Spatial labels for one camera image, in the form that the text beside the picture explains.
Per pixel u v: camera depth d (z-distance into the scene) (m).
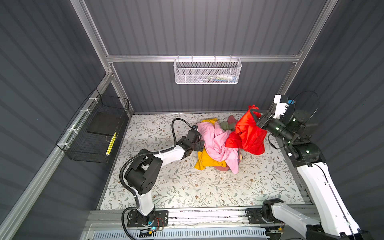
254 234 0.71
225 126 1.03
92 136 0.72
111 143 0.69
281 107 0.54
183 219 0.75
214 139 0.89
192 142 0.74
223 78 0.91
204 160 0.89
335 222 0.37
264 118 0.53
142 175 0.49
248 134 0.67
